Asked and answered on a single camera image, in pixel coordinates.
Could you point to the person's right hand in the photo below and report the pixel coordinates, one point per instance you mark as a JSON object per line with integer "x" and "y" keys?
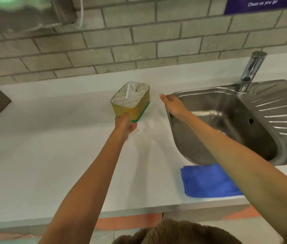
{"x": 175, "y": 106}

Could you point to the stainless steel sink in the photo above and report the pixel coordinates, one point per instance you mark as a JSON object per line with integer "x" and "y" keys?
{"x": 224, "y": 116}

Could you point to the purple wall sign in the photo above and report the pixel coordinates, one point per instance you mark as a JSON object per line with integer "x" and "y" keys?
{"x": 260, "y": 4}

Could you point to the person's right forearm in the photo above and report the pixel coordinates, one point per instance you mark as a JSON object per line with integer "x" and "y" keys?
{"x": 245, "y": 170}

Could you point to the blue microfibre cloth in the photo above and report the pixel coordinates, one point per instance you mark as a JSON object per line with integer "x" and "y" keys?
{"x": 207, "y": 181}

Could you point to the chrome faucet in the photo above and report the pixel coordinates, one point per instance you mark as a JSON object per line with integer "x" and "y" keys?
{"x": 250, "y": 68}

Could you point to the person's right fingers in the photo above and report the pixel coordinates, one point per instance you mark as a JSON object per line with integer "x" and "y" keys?
{"x": 164, "y": 97}

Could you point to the person's left forearm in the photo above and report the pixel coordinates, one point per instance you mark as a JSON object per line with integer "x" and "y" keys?
{"x": 90, "y": 185}

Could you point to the person's left thumb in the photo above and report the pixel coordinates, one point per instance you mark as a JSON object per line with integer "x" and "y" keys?
{"x": 126, "y": 117}

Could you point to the person's left hand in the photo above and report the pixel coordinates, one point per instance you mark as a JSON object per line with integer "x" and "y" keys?
{"x": 122, "y": 127}

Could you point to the orange and white cabinet front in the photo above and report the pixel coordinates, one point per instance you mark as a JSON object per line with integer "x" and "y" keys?
{"x": 128, "y": 222}

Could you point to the yellow and green sponge pack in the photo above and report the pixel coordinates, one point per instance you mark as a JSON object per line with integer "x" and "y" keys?
{"x": 133, "y": 104}

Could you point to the stainless steel wall dispenser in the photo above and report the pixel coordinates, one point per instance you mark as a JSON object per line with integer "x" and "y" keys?
{"x": 19, "y": 12}

